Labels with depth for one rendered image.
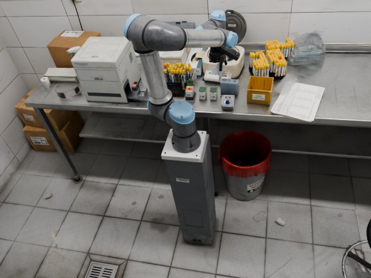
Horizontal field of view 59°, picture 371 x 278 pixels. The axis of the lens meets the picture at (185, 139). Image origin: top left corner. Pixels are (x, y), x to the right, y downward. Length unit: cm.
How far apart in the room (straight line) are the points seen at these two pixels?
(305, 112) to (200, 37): 75
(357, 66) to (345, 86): 23
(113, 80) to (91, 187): 115
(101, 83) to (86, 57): 17
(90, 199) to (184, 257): 91
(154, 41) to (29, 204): 203
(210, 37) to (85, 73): 84
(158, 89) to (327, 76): 109
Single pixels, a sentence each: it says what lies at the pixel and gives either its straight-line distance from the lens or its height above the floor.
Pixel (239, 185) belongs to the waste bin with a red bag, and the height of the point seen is 22.
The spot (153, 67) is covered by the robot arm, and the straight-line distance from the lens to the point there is 148.
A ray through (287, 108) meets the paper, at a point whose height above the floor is 89.
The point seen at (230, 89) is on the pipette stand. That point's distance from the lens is 196.
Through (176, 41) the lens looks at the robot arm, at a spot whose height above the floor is 148.
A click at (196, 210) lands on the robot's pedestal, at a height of 42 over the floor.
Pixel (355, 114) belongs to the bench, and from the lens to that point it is 196.
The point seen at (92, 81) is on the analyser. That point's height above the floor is 103.
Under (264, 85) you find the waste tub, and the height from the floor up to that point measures 92.
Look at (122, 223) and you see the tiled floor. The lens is 257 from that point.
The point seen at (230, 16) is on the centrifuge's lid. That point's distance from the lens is 227.
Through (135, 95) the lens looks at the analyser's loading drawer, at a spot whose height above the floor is 91.
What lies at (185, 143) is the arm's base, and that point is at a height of 96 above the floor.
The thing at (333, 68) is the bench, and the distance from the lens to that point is 228.
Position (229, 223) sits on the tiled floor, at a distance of 244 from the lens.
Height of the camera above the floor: 211
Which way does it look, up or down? 45 degrees down
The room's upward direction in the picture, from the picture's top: 9 degrees counter-clockwise
